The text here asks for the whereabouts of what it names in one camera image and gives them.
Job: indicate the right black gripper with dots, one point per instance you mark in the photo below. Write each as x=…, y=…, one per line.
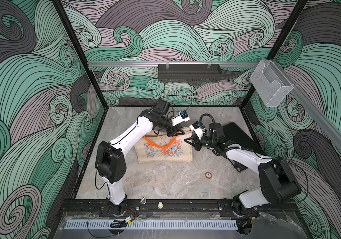
x=195, y=143

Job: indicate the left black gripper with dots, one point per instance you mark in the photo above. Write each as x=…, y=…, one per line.
x=180, y=130

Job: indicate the beige floral canvas tote bag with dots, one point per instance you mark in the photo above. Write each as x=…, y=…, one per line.
x=160, y=147

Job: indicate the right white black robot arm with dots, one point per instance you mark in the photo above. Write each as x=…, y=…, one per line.
x=278, y=183

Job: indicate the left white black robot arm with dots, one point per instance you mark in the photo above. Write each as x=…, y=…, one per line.
x=110, y=159

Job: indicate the black ribbed case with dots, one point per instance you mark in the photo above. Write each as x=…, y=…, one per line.
x=241, y=150

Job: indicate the clear round knob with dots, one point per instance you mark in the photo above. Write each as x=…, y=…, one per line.
x=143, y=200

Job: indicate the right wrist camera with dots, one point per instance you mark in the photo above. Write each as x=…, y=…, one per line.
x=198, y=129

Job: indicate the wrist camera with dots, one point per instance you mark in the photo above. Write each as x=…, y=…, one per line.
x=198, y=129
x=181, y=117

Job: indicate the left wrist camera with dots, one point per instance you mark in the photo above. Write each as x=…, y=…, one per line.
x=181, y=117

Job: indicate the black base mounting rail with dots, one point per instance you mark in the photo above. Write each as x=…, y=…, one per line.
x=223, y=207

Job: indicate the clear acrylic wall holder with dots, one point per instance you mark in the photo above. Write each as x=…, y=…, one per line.
x=271, y=83

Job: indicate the white slotted cable duct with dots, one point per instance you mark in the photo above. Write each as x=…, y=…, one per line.
x=154, y=225

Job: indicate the aluminium right wall rail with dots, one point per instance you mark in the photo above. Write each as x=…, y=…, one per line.
x=309, y=95

